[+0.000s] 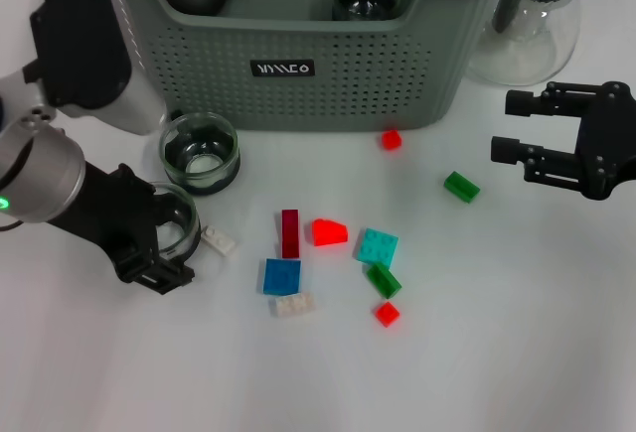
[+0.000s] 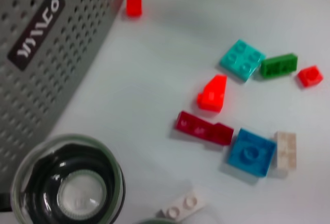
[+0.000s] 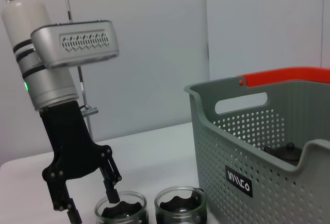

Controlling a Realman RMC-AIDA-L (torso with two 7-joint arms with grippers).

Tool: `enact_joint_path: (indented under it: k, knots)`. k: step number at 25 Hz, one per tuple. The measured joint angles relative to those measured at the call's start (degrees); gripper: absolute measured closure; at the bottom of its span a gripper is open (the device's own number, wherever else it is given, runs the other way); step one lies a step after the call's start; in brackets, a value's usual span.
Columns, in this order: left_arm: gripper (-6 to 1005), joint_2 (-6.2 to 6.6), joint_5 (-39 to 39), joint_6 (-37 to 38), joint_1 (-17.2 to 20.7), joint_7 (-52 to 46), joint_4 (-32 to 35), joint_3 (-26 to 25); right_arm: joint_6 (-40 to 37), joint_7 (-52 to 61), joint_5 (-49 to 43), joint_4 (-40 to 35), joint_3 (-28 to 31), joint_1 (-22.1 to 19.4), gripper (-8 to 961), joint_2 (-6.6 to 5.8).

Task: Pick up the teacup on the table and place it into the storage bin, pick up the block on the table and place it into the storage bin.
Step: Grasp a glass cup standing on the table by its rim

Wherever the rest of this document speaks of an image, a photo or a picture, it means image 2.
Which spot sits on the blue square plate brick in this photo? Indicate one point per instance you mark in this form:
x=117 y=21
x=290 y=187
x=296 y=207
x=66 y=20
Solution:
x=251 y=153

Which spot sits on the teal square plate brick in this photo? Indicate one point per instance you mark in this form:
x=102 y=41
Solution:
x=242 y=59

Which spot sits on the red sloped brick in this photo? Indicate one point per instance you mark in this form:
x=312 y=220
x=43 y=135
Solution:
x=212 y=95

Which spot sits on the green brick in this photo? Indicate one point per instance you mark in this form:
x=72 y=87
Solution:
x=278 y=65

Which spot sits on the glass teacup black base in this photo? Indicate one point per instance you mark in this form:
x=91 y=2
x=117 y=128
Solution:
x=77 y=172

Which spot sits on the small white brick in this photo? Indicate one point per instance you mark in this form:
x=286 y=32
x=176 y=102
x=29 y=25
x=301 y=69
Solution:
x=181 y=204

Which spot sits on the grey-green perforated storage bin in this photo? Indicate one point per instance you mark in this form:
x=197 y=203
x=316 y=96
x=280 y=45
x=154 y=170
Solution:
x=51 y=67

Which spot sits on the small red brick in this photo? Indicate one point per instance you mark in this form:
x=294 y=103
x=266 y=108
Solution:
x=134 y=6
x=310 y=76

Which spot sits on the long dark red brick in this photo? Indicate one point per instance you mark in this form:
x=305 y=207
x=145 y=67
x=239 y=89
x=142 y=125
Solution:
x=201 y=128

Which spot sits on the white long brick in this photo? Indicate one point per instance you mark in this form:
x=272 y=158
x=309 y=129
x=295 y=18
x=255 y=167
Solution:
x=285 y=152

